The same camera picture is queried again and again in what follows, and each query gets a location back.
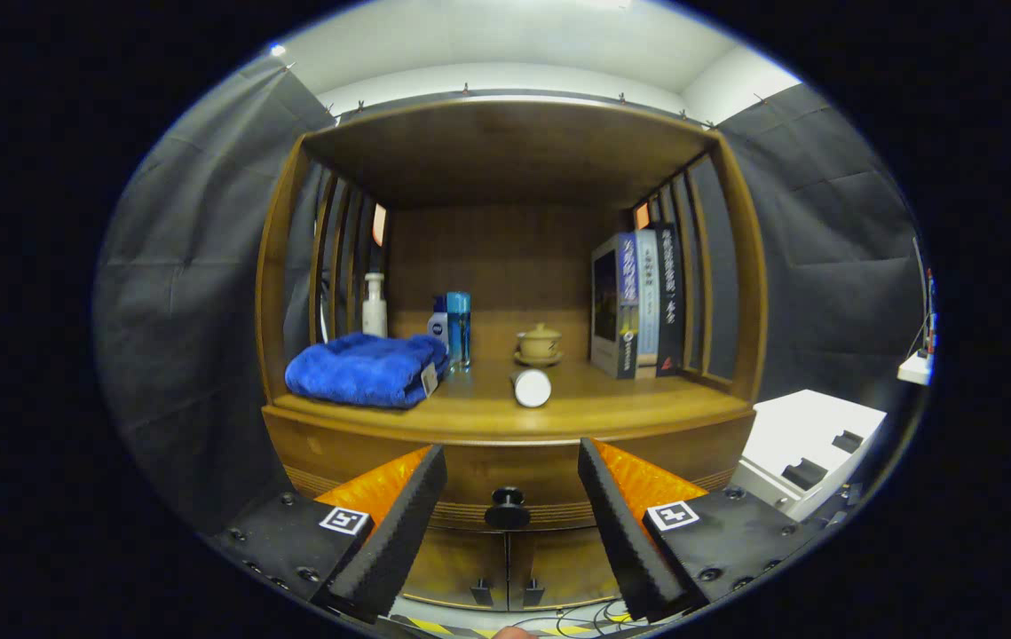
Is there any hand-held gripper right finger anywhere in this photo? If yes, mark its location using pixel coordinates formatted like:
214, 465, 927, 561
578, 437, 825, 624

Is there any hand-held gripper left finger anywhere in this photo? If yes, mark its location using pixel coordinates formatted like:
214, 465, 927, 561
208, 444, 448, 625

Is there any black drawer knob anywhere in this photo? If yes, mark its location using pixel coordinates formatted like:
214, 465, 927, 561
485, 485, 532, 531

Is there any wooden drawer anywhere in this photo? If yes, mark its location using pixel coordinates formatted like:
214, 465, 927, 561
264, 410, 754, 533

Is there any white squeeze tube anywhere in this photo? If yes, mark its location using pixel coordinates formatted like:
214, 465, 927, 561
510, 368, 553, 409

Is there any wooden cabinet door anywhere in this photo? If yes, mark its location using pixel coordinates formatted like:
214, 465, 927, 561
508, 528, 621, 613
403, 528, 510, 611

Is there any wooden countertop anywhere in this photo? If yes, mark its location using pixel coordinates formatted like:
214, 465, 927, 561
262, 355, 754, 443

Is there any white side cabinet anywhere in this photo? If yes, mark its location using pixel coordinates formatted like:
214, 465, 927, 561
727, 389, 888, 523

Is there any wooden cabinet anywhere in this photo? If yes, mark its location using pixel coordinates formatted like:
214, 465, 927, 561
255, 96, 770, 613

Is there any blue towel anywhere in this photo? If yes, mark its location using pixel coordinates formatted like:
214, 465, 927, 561
284, 333, 450, 410

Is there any tan lidded teacup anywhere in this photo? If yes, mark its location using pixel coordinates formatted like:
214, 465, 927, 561
517, 323, 563, 359

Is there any clear blue bottle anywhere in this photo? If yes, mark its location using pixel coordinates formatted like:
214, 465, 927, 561
446, 291, 472, 372

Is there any grey book with blue spine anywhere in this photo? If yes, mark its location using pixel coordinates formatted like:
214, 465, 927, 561
590, 233, 641, 381

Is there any white pump bottle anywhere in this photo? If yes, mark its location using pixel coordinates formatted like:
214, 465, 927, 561
361, 272, 388, 338

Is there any black book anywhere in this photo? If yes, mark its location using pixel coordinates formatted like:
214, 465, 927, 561
656, 222, 686, 377

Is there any black cable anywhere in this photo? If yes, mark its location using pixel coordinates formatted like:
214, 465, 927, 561
514, 596, 648, 638

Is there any white wall shelf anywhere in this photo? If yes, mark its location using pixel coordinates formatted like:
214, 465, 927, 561
897, 349, 934, 387

